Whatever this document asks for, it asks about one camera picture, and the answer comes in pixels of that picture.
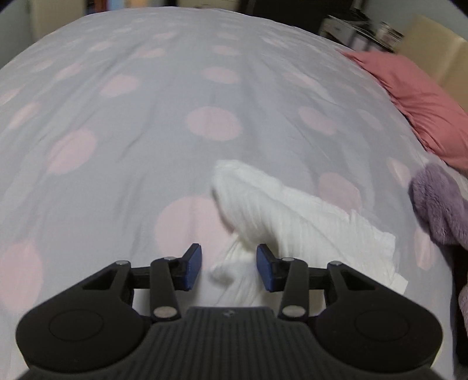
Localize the white muslin garment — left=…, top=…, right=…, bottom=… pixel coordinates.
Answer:
left=209, top=160, right=409, bottom=308

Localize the cream door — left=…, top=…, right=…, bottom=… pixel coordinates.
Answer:
left=27, top=0, right=88, bottom=39

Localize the pink pillow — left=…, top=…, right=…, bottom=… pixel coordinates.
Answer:
left=340, top=50, right=468, bottom=170

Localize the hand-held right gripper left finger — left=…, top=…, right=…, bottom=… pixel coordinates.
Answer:
left=82, top=243, right=203, bottom=322

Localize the purple fleece robe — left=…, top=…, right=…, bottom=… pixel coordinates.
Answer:
left=409, top=163, right=468, bottom=322

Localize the white nightstand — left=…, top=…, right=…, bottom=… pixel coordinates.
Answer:
left=320, top=15, right=405, bottom=53

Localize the cream padded headboard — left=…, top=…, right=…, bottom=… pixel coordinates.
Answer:
left=397, top=15, right=468, bottom=106

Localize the grey pink-dotted bed sheet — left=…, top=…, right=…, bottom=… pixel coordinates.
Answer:
left=0, top=7, right=461, bottom=366

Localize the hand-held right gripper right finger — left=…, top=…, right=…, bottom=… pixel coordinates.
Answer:
left=256, top=243, right=377, bottom=322

